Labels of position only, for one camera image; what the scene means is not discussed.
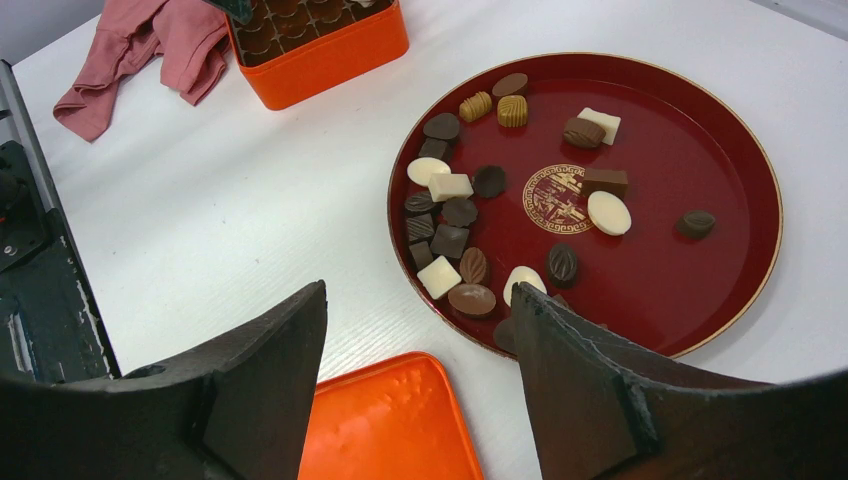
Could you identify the white square chocolate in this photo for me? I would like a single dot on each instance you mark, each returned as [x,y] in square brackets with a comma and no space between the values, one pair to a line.
[439,277]

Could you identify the white rectangular chocolate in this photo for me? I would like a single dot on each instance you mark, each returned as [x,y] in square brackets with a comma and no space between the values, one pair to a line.
[609,123]

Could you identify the dark leaf chocolate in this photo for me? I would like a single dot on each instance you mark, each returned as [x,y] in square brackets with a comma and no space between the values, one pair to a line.
[695,224]

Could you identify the red round tray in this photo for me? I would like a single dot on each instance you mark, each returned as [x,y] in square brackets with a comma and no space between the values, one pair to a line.
[678,148]

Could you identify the caramel ridged chocolate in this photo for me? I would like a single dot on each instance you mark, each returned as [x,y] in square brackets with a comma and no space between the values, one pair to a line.
[475,106]
[512,111]

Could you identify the orange box lid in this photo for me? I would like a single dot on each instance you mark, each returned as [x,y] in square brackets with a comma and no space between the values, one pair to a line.
[395,419]

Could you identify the pink cloth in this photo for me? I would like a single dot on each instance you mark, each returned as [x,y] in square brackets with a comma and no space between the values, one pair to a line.
[190,36]

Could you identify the orange chocolate box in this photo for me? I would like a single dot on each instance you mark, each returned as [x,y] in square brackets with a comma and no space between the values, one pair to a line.
[289,51]

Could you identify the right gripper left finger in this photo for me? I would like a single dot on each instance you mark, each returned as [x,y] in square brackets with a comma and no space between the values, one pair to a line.
[234,407]

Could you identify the metal serving tongs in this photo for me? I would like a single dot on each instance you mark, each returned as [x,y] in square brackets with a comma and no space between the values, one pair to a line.
[240,11]

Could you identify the white oval chocolate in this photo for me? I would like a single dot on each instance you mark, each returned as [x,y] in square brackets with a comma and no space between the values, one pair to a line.
[609,213]

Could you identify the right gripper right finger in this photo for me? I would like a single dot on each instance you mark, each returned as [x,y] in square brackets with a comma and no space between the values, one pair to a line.
[603,407]

